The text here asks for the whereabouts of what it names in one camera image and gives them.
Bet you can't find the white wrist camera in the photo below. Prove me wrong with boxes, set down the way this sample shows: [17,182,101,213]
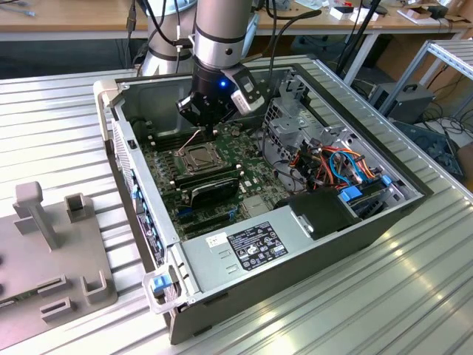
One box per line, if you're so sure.
[230,70,266,115]

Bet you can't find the long wooden desk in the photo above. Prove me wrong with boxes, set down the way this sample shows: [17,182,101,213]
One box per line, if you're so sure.
[0,0,473,42]

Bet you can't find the blue wire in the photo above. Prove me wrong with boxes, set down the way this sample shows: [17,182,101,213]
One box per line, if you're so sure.
[327,150,370,186]

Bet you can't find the installed green RAM stick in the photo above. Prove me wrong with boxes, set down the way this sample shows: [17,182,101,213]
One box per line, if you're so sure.
[171,164,245,189]

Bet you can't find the green motherboard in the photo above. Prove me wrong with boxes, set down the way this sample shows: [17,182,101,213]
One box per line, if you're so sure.
[141,123,312,240]

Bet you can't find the clear plastic handle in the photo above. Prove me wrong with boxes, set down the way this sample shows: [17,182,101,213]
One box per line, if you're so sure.
[141,264,188,316]

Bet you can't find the orange wire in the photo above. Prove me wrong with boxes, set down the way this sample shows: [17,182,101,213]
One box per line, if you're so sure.
[319,146,381,179]

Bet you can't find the black power supply label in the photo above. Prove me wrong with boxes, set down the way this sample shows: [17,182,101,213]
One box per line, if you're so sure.
[226,220,290,271]

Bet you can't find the blue plastic latch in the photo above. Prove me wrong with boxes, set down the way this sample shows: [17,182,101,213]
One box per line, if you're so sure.
[150,275,171,297]

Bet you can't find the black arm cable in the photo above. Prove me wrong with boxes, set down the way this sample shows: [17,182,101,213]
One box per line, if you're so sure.
[266,9,323,95]
[124,0,139,70]

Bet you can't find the hard disk in blue carrier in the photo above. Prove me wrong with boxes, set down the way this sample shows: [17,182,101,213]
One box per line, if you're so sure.
[338,175,396,221]

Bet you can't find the black tripod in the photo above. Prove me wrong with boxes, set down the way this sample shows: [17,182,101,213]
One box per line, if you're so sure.
[334,0,384,81]

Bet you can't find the brown cardboard box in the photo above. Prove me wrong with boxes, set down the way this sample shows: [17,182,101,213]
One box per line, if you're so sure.
[376,35,463,95]

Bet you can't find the silver power supply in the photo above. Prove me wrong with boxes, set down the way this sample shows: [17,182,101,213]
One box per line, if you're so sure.
[176,206,316,295]

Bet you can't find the red yellow power wires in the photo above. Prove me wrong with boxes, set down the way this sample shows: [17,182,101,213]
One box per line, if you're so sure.
[290,146,333,192]

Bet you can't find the silver chipset heat sink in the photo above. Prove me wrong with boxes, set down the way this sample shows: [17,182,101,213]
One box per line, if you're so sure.
[241,195,270,218]

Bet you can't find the black expansion slot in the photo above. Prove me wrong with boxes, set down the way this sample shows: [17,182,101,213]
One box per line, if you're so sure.
[180,212,231,229]
[183,221,222,238]

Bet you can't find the blue expansion slot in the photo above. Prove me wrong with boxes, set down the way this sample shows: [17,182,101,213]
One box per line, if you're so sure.
[178,206,238,221]

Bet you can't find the aluminium profile frame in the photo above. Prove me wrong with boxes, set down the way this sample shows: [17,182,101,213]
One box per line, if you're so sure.
[380,38,473,118]

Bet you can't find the black plastic shroud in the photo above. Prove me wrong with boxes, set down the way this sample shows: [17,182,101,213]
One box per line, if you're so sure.
[276,186,362,242]

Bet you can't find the spare green RAM stick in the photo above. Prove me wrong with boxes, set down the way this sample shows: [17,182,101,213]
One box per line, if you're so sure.
[0,291,40,308]

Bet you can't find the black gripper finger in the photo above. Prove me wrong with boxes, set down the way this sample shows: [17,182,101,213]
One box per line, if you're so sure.
[211,101,238,142]
[176,93,214,142]

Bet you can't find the dark blue bag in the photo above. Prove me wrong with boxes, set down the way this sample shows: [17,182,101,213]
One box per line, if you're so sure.
[393,120,465,181]

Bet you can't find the white barcode label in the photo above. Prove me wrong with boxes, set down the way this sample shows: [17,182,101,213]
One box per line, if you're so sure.
[204,231,229,249]

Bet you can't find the wire locking lever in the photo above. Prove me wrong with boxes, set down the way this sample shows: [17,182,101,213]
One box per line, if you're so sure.
[177,126,204,153]

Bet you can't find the dark equipment case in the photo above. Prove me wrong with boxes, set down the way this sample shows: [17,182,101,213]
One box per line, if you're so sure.
[387,83,436,125]

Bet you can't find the silver CPU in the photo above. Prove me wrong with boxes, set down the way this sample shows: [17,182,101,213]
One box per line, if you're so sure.
[189,149,216,170]

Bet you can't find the silver drive cage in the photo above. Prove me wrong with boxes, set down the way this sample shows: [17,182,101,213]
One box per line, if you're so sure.
[262,72,358,166]

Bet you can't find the flat brown cardboard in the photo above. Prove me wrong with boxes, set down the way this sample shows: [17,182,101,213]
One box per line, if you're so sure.
[445,0,473,24]

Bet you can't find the black graphics card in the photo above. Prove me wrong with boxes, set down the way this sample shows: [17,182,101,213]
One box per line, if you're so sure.
[186,176,240,209]

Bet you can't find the open cardboard box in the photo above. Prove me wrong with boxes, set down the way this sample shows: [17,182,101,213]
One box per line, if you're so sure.
[397,2,450,26]

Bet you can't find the small white box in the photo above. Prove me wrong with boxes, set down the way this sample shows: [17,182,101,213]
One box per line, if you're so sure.
[327,6,353,21]

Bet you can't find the open grey PC case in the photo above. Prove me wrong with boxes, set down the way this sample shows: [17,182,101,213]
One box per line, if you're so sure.
[92,54,435,347]

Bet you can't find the grey parts rack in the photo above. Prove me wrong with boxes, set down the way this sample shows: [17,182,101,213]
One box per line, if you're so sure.
[0,180,119,343]

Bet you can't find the black RAM slot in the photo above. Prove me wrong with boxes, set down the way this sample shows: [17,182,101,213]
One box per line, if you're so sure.
[151,135,200,150]
[149,132,200,147]
[147,127,186,141]
[149,129,186,143]

